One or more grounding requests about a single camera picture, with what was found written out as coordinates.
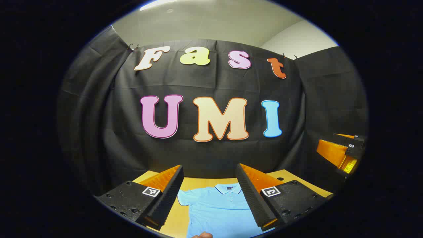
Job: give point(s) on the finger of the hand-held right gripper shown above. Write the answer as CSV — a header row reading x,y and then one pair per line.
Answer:
x,y
360,138
355,150

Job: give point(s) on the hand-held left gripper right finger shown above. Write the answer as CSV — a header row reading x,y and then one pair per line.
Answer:
x,y
251,198

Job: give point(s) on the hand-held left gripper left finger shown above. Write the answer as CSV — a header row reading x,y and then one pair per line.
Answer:
x,y
168,195

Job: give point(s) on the light blue T-shirt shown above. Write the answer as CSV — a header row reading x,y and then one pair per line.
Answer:
x,y
214,211

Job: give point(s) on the black backdrop cloth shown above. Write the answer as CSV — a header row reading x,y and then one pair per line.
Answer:
x,y
214,82

